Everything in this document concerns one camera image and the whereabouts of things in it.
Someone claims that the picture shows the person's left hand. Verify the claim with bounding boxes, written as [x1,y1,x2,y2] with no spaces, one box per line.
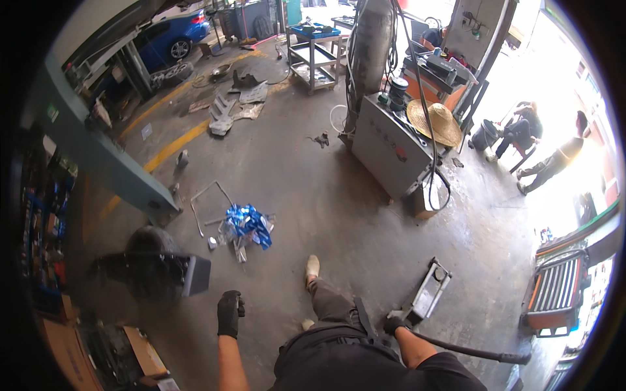
[217,290,246,339]

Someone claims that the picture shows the brown bucket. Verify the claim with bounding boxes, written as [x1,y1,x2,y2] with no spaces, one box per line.
[412,172,451,220]

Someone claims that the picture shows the grey underbody panel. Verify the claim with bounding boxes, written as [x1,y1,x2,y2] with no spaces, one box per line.
[209,94,266,137]

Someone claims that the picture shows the shelf of car supplies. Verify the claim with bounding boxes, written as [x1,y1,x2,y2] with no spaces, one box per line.
[18,132,80,316]

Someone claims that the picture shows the orange tool cart with tools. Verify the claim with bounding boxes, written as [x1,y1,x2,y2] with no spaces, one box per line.
[400,48,480,112]

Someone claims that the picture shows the black bucket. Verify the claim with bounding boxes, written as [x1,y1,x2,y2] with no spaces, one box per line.
[470,119,500,152]

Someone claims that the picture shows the orange tool trolley with rails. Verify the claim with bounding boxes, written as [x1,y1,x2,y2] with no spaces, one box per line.
[519,249,592,339]

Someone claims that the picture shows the crumpled blue foil wrapping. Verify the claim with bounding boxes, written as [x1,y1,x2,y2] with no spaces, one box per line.
[217,204,276,264]

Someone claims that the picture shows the grey-blue lift post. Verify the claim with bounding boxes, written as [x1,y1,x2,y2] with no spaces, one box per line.
[20,54,184,226]

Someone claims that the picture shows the bent metal rod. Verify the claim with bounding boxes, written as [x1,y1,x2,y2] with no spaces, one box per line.
[190,180,234,239]

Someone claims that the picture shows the dark underbody panel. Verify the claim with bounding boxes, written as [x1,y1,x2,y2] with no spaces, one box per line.
[228,70,269,94]

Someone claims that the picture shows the grey welding machine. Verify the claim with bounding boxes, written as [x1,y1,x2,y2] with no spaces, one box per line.
[350,92,452,201]

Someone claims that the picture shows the straw hat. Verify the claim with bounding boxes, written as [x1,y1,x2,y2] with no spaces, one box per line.
[406,99,463,149]

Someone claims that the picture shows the white hose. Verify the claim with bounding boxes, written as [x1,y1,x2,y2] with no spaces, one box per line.
[329,104,349,135]

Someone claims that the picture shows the person's body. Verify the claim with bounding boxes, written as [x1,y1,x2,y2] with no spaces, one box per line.
[270,326,488,391]

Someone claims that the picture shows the person's legs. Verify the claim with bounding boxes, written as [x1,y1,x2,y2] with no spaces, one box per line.
[300,254,378,343]

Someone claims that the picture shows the grey floor jack with handle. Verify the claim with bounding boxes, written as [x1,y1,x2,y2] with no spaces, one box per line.
[387,257,532,366]

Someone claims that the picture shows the blue car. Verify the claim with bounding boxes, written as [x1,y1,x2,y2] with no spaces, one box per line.
[133,9,211,74]

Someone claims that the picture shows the heap of cardboard cartons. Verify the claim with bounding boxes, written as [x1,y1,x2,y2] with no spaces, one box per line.
[38,293,183,391]

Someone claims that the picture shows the grey metal cart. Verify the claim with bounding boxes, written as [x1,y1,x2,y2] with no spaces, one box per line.
[286,23,344,96]

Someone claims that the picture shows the grey gas cylinder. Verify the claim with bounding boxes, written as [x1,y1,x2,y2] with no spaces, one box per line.
[345,0,396,138]

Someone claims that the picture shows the stack of car wheels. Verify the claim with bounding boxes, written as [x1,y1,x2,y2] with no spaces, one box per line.
[149,61,195,90]

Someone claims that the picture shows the person's right hand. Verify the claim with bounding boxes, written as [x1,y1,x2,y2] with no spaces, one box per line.
[383,315,413,337]

